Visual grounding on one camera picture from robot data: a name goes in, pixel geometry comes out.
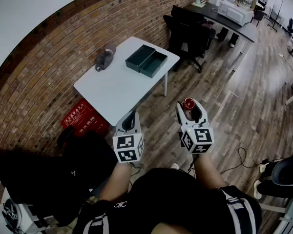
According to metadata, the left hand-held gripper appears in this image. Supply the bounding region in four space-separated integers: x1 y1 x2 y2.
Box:
112 111 146 164

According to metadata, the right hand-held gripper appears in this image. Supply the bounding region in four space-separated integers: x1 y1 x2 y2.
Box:
176 100 215 155

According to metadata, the small red object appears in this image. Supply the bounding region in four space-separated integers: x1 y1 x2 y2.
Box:
182 97 196 120

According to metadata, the dark green box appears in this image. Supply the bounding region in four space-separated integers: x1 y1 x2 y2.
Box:
125 44 168 79

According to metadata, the person's left forearm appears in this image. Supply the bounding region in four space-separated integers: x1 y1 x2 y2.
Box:
97 163 133 202

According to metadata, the person's right forearm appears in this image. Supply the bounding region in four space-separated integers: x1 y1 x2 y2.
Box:
193 153 227 189

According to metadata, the red plastic crate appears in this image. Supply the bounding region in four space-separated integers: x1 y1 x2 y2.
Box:
61 98 110 137

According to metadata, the grey baseball cap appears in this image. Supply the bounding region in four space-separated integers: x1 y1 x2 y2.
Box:
95 43 117 72

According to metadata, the black office chair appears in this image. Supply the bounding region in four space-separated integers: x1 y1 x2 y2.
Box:
0 125 118 227
163 5 217 74

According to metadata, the person's black striped shirt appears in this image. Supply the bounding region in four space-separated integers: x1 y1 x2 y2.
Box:
73 167 263 234

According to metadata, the black desk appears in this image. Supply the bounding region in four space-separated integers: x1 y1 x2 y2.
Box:
182 1 257 43

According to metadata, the white microwave oven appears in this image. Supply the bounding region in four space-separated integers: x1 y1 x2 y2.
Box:
217 0 255 27

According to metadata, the whiteboard on stand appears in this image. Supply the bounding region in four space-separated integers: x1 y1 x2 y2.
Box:
267 0 284 32

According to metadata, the black floor cable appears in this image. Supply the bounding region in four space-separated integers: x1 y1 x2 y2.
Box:
219 147 271 175

